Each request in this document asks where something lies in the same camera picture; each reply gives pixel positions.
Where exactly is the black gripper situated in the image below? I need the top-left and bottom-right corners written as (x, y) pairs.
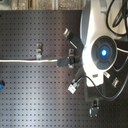
top-left (57, 28), bottom-right (83, 67)

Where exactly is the white cable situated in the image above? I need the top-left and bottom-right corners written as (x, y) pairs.
top-left (0, 58), bottom-right (59, 64)

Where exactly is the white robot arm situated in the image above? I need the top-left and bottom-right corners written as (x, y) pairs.
top-left (57, 0), bottom-right (117, 87)

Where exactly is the black perforated board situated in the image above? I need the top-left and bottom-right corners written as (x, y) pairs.
top-left (0, 11), bottom-right (128, 128)

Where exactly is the lower metal connector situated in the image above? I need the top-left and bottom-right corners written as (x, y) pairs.
top-left (89, 100), bottom-right (99, 117)

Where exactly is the blue object at edge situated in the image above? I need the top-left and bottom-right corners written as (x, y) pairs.
top-left (0, 81), bottom-right (4, 89)

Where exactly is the right metal cable clip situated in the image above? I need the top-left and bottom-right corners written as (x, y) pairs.
top-left (68, 49), bottom-right (74, 69)

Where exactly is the metal cable clip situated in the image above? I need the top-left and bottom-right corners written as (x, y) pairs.
top-left (36, 43), bottom-right (42, 60)
top-left (68, 49), bottom-right (74, 69)

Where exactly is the left metal cable clip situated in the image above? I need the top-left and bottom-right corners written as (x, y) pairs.
top-left (36, 43), bottom-right (42, 60)

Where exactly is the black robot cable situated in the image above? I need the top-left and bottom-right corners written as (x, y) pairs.
top-left (75, 75), bottom-right (128, 101)

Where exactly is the silver cable connector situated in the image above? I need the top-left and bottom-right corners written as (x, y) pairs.
top-left (68, 82), bottom-right (79, 94)

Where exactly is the small metal bracket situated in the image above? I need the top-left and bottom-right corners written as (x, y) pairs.
top-left (112, 77), bottom-right (119, 88)

